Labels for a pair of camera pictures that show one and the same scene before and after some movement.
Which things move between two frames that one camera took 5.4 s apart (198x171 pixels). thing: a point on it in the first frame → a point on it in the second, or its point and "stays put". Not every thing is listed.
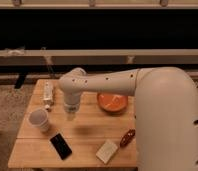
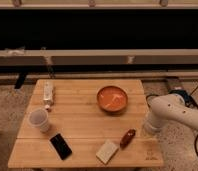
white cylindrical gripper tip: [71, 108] → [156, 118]
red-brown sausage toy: [128, 137] stays put
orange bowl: [112, 104] stays put
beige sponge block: [106, 151] stays put
